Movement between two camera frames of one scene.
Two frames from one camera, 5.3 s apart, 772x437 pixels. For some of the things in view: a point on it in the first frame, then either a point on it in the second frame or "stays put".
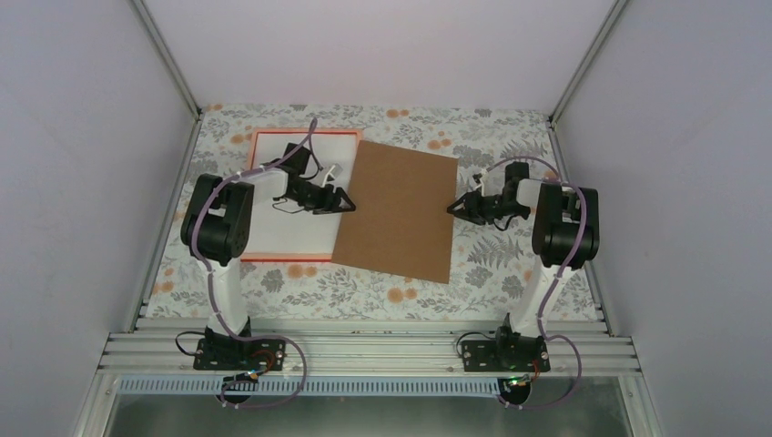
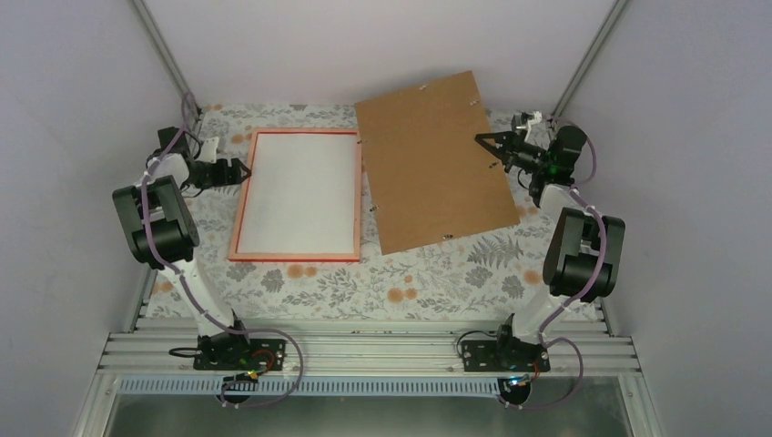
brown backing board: [401, 223] -> [431, 179]
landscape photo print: [284, 232] stays put
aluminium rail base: [574, 346] stays put
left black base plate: [242, 355] stays put
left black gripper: [325, 207] -> [223, 178]
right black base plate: [505, 356] stays put
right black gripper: [472, 209] -> [506, 157]
